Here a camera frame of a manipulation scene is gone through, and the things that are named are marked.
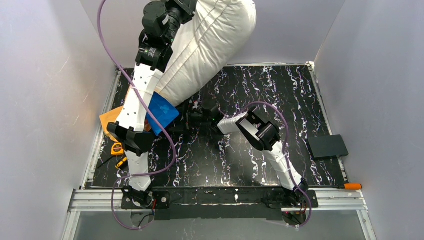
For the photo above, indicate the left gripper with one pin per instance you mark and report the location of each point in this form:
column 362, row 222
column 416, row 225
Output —
column 185, row 4

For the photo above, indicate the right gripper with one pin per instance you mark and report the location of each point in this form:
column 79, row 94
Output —
column 191, row 117

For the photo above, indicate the white pillow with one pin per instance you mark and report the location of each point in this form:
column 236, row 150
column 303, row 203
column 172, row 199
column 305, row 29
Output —
column 203, row 46

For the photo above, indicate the yellow and blue pillowcase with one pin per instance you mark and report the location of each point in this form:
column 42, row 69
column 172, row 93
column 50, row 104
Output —
column 163, row 111

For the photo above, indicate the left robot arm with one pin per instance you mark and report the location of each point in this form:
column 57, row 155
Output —
column 161, row 21

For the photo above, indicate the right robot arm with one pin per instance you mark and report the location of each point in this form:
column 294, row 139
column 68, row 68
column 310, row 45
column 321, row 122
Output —
column 263, row 135

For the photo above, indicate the yellow tape measure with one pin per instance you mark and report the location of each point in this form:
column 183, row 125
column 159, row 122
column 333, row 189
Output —
column 117, row 149

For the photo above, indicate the yellow black screwdriver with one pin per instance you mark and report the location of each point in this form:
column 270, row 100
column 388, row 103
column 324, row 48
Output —
column 122, row 161

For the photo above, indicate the black plate on table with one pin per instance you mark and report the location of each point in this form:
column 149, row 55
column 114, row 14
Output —
column 328, row 146

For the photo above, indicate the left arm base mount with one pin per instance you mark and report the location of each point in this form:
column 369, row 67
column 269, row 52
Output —
column 149, row 199

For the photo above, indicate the aluminium frame rail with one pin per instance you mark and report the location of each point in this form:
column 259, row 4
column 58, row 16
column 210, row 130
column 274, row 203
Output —
column 86, row 199

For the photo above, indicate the orange handled tool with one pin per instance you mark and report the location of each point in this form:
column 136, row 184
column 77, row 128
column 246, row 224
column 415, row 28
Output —
column 345, row 186

